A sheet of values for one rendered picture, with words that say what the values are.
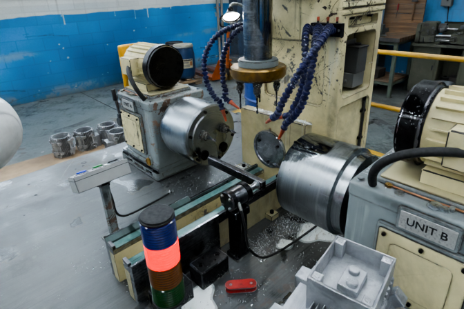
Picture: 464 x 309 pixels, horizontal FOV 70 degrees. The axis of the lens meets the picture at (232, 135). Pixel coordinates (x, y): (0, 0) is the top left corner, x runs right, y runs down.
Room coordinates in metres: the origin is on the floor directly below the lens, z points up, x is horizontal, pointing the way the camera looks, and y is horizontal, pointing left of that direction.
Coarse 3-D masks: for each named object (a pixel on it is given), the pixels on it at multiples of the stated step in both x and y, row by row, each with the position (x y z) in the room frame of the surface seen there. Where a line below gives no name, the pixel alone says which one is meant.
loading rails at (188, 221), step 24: (216, 192) 0.98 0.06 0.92; (264, 192) 0.99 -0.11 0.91; (192, 216) 0.90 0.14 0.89; (216, 216) 0.83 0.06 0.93; (264, 216) 0.99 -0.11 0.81; (120, 240) 0.76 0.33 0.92; (192, 240) 0.77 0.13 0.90; (216, 240) 0.82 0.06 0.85; (120, 264) 0.73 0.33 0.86; (144, 264) 0.66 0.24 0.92; (144, 288) 0.65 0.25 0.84
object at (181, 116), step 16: (176, 112) 1.23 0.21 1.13; (192, 112) 1.18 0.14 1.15; (208, 112) 1.20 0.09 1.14; (160, 128) 1.27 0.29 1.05; (176, 128) 1.18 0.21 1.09; (192, 128) 1.14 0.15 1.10; (208, 128) 1.19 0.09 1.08; (224, 128) 1.21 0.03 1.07; (176, 144) 1.17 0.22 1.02; (192, 144) 1.14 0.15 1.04; (208, 144) 1.18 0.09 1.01; (224, 144) 1.23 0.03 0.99; (192, 160) 1.14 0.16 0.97
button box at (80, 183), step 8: (120, 160) 0.95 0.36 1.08; (96, 168) 0.91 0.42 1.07; (104, 168) 0.91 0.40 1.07; (112, 168) 0.92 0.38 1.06; (120, 168) 0.93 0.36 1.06; (128, 168) 0.95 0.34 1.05; (72, 176) 0.89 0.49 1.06; (80, 176) 0.86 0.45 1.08; (88, 176) 0.87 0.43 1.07; (96, 176) 0.88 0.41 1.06; (104, 176) 0.90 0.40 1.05; (112, 176) 0.91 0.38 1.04; (120, 176) 0.92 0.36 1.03; (72, 184) 0.86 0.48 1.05; (80, 184) 0.85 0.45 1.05; (88, 184) 0.86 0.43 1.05; (96, 184) 0.87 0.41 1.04; (80, 192) 0.84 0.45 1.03
